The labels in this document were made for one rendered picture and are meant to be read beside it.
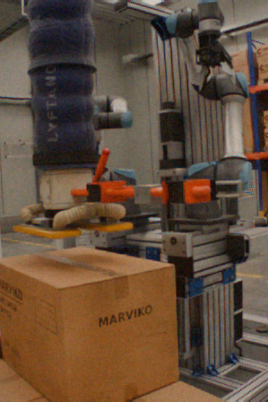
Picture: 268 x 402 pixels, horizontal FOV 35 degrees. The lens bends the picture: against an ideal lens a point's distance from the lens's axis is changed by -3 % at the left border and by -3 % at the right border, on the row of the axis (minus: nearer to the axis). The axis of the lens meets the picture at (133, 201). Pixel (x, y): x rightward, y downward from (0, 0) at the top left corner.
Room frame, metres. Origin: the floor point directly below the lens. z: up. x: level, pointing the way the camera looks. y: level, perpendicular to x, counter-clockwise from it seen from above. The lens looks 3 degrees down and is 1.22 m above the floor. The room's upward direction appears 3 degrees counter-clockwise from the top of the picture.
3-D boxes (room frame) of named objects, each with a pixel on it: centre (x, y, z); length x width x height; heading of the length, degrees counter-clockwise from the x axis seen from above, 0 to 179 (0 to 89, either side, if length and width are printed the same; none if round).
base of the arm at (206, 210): (1.85, -0.29, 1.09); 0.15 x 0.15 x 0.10
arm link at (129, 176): (2.22, 0.04, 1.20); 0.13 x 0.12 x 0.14; 90
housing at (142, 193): (1.11, -0.05, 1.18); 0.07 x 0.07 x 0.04; 35
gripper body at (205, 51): (1.51, -0.30, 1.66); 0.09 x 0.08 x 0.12; 132
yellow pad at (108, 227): (1.54, 0.14, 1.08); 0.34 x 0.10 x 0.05; 35
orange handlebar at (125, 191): (1.39, 0.01, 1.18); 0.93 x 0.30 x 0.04; 35
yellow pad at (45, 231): (1.43, 0.30, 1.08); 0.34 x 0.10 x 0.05; 35
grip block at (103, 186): (1.28, 0.08, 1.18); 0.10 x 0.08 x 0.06; 125
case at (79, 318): (1.48, 0.22, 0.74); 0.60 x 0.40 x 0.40; 35
